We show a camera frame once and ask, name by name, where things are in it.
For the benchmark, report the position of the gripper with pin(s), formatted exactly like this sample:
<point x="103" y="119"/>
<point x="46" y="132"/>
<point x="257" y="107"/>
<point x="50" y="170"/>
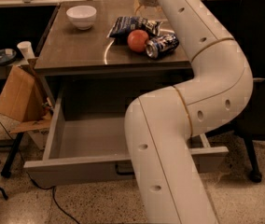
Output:
<point x="153" y="13"/>

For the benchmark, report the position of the black office chair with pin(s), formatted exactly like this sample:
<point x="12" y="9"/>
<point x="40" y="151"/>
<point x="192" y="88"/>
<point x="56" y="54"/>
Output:
<point x="245" y="19"/>

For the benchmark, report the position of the dark blue plate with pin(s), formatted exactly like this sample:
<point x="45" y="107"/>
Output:
<point x="7" y="56"/>

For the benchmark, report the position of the white paper cup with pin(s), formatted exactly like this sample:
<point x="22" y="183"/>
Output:
<point x="25" y="47"/>

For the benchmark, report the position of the black drawer handle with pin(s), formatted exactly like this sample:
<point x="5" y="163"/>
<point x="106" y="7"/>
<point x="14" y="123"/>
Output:
<point x="124" y="169"/>

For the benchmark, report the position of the blue chip bag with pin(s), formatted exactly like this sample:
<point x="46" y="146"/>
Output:
<point x="124" y="25"/>

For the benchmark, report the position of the blue soda can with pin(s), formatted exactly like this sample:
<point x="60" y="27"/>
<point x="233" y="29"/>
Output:
<point x="161" y="45"/>

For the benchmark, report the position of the brown cardboard box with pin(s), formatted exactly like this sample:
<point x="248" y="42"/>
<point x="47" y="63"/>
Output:
<point x="22" y="100"/>

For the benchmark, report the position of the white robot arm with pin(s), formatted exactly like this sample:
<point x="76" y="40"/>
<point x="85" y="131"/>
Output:
<point x="219" y="91"/>

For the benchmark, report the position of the grey cabinet counter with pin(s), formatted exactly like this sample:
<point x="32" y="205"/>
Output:
<point x="70" y="54"/>

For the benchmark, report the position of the grey open drawer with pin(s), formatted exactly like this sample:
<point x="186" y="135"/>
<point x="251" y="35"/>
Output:
<point x="89" y="134"/>

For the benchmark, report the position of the white bowl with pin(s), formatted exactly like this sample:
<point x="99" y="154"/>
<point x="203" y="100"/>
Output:
<point x="82" y="17"/>

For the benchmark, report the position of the red apple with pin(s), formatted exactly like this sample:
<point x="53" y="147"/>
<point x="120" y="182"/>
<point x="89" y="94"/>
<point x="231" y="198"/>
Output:
<point x="137" y="40"/>

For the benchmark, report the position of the black table leg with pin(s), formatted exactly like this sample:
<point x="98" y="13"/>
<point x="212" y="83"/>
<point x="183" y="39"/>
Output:
<point x="6" y="171"/>

